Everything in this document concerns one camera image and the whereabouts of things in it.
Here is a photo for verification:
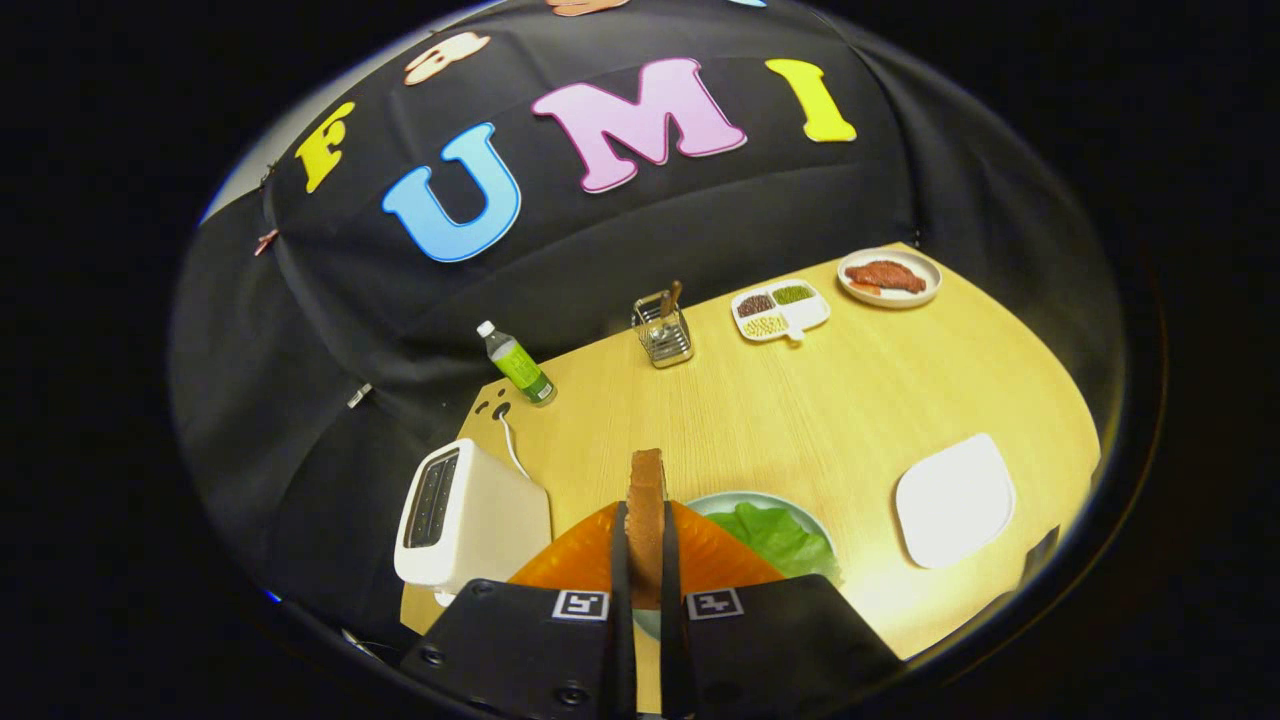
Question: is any green lettuce leaf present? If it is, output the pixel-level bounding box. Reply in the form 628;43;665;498
705;502;839;581

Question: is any wire cutlery holder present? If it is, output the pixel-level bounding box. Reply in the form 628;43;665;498
631;291;695;370

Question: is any red meat slice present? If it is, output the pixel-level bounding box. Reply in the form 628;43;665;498
845;260;928;296

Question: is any toasted bread slice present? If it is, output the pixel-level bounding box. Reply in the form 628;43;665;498
626;448;669;611

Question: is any white divided dish with beans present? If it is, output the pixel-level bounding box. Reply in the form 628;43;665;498
730;280;832;344

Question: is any round white meat plate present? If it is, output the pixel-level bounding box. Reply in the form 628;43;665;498
837;247;943;310

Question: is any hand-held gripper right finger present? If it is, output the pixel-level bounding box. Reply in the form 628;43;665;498
660;500;906;720

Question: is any white toaster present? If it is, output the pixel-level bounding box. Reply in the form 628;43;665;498
393;438;554;607

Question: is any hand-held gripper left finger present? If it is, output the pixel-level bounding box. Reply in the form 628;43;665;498
400;500;636;720

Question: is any white toaster cable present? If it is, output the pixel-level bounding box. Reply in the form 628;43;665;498
493;402;531;481

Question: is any green label drink bottle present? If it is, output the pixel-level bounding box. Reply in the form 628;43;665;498
476;320;558;408

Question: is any white square plate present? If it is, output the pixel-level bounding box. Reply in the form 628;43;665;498
894;432;1017;570

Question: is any pale green round plate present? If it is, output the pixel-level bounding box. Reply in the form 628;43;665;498
632;490;843;641

